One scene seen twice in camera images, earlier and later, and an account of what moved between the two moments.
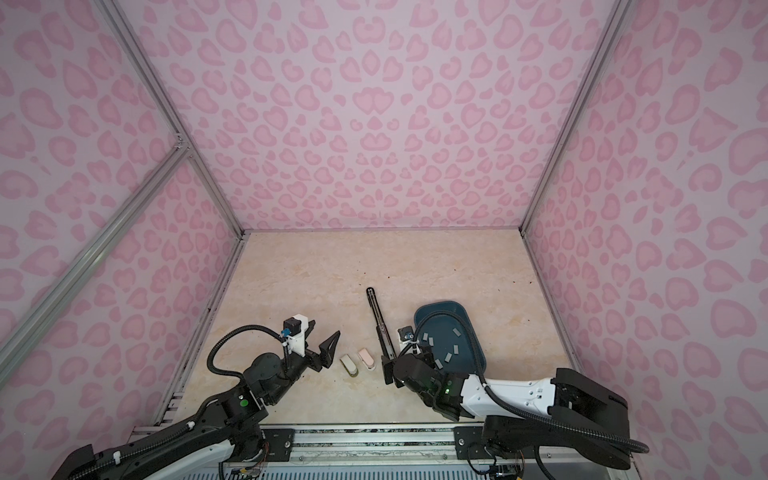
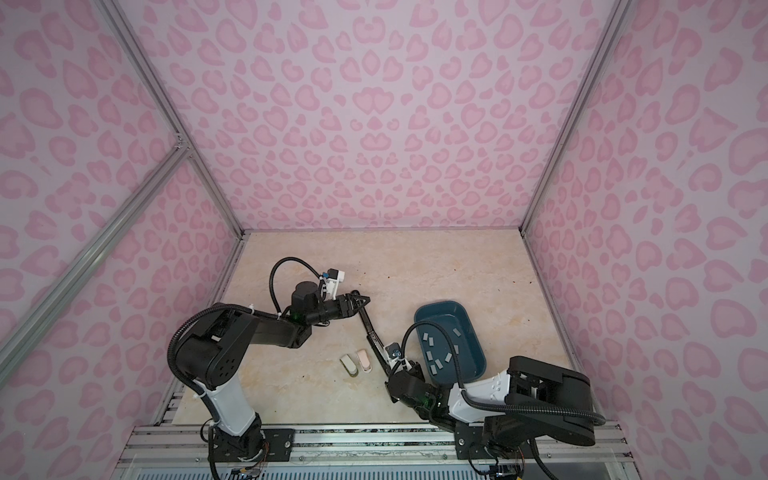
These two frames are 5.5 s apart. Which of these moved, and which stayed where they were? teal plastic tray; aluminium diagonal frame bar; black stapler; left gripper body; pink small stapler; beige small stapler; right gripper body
Moved: black stapler; right gripper body; left gripper body
Stayed: aluminium diagonal frame bar; beige small stapler; pink small stapler; teal plastic tray
